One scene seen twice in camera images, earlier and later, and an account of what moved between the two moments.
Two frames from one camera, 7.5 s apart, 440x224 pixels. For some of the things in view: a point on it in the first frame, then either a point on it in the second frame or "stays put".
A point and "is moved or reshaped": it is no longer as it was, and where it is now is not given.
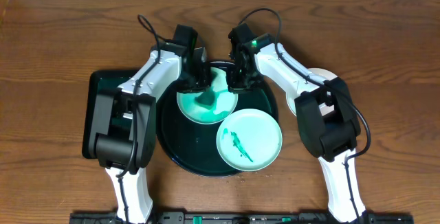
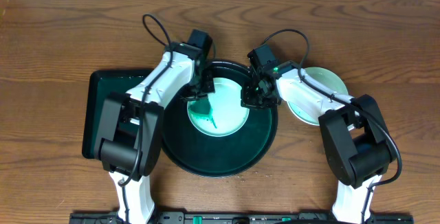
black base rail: x=242 y=217 stays put
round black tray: x=192 y=146 stays put
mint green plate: x=212 y=106 is moved or reshaped
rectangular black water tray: x=100 y=80 stays put
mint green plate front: x=249 y=139 to x=226 y=108
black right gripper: x=235 y=86 to x=247 y=99
